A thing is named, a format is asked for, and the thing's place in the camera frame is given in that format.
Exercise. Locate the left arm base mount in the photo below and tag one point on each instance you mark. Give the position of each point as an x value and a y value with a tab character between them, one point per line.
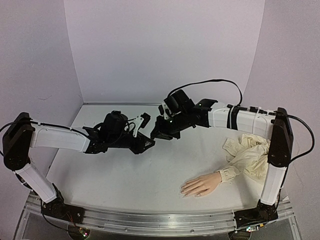
58	209

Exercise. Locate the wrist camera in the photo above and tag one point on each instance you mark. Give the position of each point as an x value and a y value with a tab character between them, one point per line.
140	122
167	108

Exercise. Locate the mannequin hand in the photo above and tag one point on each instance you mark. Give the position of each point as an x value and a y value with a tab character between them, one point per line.
201	186

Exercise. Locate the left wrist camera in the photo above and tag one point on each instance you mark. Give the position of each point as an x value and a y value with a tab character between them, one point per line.
140	122

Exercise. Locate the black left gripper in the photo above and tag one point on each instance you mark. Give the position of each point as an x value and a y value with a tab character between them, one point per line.
143	140

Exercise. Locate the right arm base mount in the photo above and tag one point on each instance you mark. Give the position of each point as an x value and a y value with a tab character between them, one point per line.
261	214

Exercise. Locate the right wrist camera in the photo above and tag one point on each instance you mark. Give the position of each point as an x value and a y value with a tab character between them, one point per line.
167	108

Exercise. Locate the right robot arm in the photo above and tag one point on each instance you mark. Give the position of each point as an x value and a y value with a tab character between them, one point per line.
274	126

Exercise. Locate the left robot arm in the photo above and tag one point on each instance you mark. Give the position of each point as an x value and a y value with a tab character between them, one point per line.
25	133

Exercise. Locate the aluminium front rail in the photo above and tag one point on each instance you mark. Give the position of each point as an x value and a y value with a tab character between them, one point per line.
102	223

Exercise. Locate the cream cloth sleeve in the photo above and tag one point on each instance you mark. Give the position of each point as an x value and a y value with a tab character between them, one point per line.
248	155

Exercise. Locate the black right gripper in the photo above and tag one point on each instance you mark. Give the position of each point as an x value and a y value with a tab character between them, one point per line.
163	125

